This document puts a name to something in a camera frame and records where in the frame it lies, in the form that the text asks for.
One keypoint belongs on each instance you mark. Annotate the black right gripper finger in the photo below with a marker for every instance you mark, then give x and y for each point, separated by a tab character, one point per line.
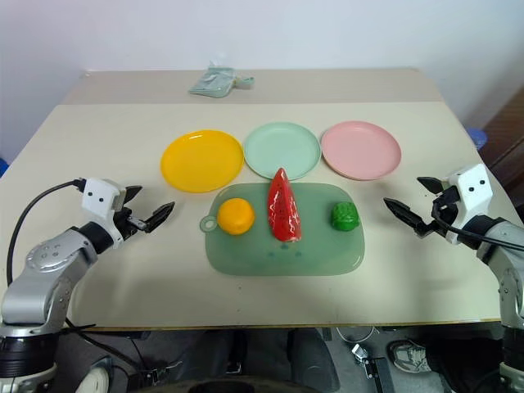
403	210
432	184

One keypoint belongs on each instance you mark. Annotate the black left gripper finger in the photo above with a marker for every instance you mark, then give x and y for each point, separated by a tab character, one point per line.
159	215
133	193

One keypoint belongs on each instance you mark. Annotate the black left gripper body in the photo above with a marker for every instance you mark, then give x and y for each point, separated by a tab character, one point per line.
130	225

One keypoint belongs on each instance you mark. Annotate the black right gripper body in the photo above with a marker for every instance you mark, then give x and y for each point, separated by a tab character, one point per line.
444	206

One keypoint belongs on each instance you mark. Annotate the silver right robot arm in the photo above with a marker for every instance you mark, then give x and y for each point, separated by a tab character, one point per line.
503	262

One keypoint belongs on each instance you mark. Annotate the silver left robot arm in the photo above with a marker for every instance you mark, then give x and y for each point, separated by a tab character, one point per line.
39	278

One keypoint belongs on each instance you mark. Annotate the green pepper toy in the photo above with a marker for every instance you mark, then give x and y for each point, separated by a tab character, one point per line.
345	216

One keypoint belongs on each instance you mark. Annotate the yellow plastic plate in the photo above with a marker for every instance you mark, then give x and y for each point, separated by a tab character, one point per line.
202	160

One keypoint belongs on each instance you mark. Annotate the pink plastic plate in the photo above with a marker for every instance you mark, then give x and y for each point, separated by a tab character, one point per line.
360	150

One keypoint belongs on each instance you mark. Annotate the orange toy fruit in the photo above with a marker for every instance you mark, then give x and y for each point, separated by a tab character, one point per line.
236	216

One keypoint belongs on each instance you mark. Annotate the light green plastic plate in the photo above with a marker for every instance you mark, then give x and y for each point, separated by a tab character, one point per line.
281	150

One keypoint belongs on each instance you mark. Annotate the blue round object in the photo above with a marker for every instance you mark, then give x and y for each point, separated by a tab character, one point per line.
3	167
477	137

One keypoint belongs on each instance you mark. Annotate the brown wooden cabinet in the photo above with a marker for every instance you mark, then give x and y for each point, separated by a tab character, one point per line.
505	139

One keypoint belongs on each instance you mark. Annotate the translucent green cutting board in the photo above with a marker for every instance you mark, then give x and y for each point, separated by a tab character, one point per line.
319	249

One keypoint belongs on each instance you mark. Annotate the red watermelon slice toy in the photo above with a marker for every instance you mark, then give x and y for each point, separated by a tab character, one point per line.
283	209

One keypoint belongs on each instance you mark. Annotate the pale green plastic pouch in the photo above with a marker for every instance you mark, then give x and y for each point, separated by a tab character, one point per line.
210	84

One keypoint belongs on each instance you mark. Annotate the grey sneaker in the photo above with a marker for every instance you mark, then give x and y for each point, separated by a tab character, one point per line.
409	356

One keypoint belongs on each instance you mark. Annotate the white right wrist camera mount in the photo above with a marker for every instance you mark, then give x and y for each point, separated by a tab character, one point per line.
472	192

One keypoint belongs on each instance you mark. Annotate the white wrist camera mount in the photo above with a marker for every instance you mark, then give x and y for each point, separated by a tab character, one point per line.
472	192
98	196

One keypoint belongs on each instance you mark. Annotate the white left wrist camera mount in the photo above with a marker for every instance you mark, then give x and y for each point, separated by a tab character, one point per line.
98	196

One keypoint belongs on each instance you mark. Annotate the black metal bracket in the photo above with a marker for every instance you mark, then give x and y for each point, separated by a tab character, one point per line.
378	374

